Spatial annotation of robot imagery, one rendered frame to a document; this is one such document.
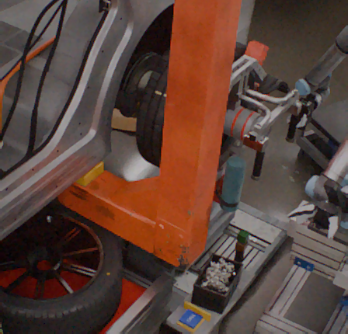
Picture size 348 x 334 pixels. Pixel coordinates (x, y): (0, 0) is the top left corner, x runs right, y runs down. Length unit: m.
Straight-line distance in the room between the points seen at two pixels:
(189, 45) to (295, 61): 3.20
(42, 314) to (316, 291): 1.31
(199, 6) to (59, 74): 0.97
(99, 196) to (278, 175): 1.59
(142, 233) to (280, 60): 2.80
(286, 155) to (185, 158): 1.96
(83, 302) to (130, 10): 1.15
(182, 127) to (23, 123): 0.77
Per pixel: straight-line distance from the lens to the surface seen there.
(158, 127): 2.90
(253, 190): 4.06
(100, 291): 2.76
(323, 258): 2.82
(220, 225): 3.57
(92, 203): 2.94
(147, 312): 2.93
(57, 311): 2.70
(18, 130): 2.92
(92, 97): 2.75
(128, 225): 2.87
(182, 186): 2.56
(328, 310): 3.23
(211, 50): 2.20
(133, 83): 3.14
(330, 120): 4.17
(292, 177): 4.21
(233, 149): 3.31
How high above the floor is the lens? 2.60
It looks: 38 degrees down
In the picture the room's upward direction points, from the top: 6 degrees clockwise
